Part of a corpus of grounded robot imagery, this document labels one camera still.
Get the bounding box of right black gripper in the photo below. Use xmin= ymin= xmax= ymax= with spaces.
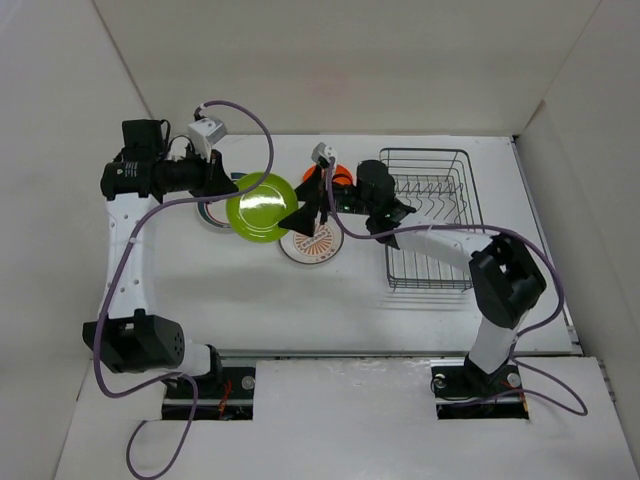
xmin=278 ymin=165 xmax=375 ymax=237

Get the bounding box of lime green plate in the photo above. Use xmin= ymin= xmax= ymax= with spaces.
xmin=225 ymin=173 xmax=298 ymax=243

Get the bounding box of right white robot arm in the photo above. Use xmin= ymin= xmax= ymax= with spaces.
xmin=278 ymin=157 xmax=547 ymax=394

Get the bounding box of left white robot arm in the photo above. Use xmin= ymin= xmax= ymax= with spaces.
xmin=99 ymin=117 xmax=237 ymax=397

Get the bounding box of white plate teal rim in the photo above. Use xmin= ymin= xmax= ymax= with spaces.
xmin=196 ymin=200 xmax=234 ymax=234

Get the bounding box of white plate orange sunburst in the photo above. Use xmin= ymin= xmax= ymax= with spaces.
xmin=278 ymin=224 xmax=344 ymax=266

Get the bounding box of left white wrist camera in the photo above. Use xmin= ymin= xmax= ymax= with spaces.
xmin=187 ymin=117 xmax=227 ymax=160

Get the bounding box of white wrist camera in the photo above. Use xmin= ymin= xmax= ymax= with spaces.
xmin=311 ymin=142 xmax=336 ymax=169
xmin=187 ymin=117 xmax=227 ymax=160

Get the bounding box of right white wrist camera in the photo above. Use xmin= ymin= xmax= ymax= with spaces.
xmin=311 ymin=142 xmax=336 ymax=169

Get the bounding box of black wire dish rack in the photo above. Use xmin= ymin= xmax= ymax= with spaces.
xmin=379 ymin=147 xmax=484 ymax=291

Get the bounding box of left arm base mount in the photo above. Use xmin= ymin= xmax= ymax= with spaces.
xmin=161 ymin=350 xmax=256 ymax=421

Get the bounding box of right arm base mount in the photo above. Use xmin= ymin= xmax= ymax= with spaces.
xmin=430 ymin=361 xmax=529 ymax=420

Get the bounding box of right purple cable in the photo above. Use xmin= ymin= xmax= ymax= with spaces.
xmin=319 ymin=164 xmax=589 ymax=417

